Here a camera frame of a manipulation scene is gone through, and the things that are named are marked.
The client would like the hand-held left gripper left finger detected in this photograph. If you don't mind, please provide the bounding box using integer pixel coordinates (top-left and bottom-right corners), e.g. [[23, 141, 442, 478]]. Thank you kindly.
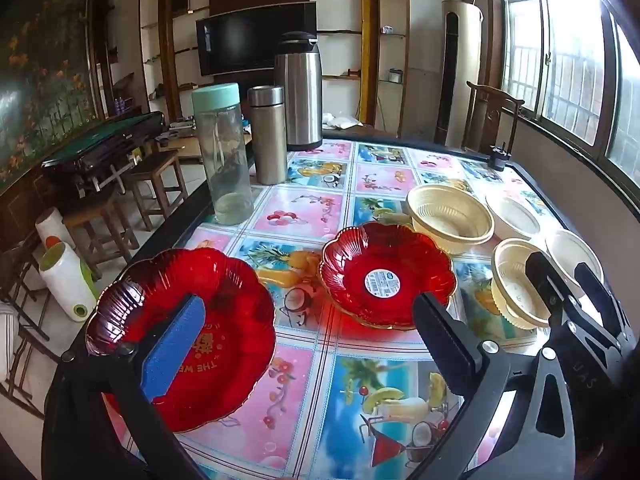
[[42, 294, 211, 480]]

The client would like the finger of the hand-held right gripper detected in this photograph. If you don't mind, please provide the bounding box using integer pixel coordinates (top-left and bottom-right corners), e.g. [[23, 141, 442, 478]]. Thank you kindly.
[[525, 251, 581, 323], [574, 262, 628, 343]]

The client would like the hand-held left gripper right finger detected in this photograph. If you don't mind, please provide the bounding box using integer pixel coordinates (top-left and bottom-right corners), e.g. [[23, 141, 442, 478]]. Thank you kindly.
[[412, 292, 576, 480]]

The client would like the cream disposable bowl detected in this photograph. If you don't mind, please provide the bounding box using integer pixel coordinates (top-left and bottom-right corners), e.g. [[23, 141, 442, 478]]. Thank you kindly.
[[485, 195, 542, 241], [406, 184, 496, 255], [491, 238, 556, 330], [545, 229, 605, 291]]

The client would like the red plate with gold lettering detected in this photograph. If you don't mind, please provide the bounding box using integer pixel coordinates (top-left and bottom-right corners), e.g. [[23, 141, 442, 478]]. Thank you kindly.
[[85, 247, 277, 433]]

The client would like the red plate with round label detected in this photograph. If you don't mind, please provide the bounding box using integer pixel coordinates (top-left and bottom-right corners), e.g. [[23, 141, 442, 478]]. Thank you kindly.
[[319, 221, 457, 331]]

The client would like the white and green plastic stool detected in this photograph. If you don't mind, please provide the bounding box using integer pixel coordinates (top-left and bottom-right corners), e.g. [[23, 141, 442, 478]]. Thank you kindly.
[[39, 241, 98, 322]]

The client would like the small black clamp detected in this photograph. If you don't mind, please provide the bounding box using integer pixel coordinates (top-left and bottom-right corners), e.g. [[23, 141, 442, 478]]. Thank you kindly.
[[487, 142, 512, 171]]

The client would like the printed fruit tablecloth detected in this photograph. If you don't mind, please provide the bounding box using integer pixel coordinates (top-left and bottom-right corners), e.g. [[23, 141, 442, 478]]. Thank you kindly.
[[102, 137, 576, 480]]

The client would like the wooden stool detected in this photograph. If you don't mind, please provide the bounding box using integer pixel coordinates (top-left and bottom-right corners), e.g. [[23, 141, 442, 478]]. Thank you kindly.
[[121, 149, 189, 232], [61, 192, 141, 281]]

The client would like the striped cushion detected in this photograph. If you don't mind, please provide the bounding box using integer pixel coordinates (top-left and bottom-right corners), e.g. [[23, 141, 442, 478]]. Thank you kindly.
[[0, 302, 21, 386]]

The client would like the white plastic stool orange hole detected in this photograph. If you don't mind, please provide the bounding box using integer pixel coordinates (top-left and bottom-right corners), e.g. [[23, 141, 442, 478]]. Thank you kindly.
[[35, 206, 77, 251]]

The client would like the dark wooden chair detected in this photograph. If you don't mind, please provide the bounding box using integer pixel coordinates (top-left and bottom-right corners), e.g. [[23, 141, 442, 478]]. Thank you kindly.
[[0, 240, 63, 418]]

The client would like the clear bottle with mint lid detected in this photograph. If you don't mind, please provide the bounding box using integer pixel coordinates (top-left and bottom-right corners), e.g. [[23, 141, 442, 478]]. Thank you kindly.
[[192, 83, 255, 225]]

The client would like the wooden armchair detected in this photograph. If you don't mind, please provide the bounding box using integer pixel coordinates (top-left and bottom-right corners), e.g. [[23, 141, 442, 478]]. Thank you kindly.
[[462, 81, 525, 153]]

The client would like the wooden television cabinet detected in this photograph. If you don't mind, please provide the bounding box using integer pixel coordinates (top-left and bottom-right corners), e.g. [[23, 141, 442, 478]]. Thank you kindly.
[[150, 120, 206, 163]]

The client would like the barred window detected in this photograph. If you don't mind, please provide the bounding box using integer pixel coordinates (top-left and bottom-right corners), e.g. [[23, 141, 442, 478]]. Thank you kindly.
[[500, 0, 640, 181]]

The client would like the green mahjong table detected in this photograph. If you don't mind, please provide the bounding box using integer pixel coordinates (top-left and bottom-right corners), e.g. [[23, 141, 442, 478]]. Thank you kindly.
[[41, 111, 167, 196]]

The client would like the small steel thermos cup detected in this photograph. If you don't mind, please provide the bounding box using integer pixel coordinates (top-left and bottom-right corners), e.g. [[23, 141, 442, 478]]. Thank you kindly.
[[247, 85, 288, 186]]

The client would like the cream standing air conditioner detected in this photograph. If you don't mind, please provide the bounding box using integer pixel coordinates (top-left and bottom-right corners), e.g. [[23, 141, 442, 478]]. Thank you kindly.
[[434, 0, 485, 147]]

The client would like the large steel thermos flask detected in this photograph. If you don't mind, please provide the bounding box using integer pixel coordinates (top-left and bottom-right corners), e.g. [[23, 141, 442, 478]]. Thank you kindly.
[[273, 31, 324, 151]]

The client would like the large flower painting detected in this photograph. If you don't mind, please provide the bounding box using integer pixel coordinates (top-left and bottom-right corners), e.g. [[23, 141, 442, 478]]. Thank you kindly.
[[0, 0, 101, 188]]

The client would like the black flat television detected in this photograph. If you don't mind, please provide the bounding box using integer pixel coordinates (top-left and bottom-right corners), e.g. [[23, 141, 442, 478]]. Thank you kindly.
[[195, 1, 318, 77]]

